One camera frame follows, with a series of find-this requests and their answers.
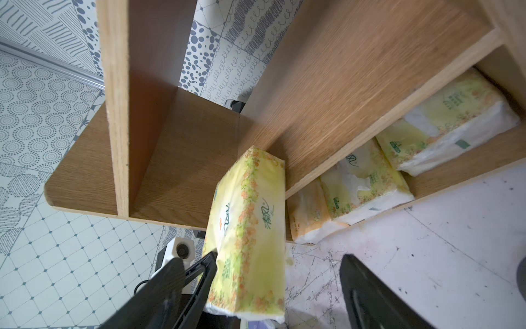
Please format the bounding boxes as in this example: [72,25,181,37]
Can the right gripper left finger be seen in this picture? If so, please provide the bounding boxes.
[100,252,217,328]

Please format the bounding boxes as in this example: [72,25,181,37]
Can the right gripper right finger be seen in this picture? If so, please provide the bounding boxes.
[340,254,433,328]

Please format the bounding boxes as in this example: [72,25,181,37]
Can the green tissue pack shelf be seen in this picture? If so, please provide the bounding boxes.
[203,147,286,324]

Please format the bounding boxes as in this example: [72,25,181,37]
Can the yellow tissue pack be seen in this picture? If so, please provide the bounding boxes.
[286,178,349,244]

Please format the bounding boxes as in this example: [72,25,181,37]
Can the wooden shelf unit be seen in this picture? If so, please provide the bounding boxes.
[44,1,525,230]

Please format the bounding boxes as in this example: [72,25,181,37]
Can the green tissue pack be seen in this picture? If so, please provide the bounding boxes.
[320,138,414,225]
[376,68,520,177]

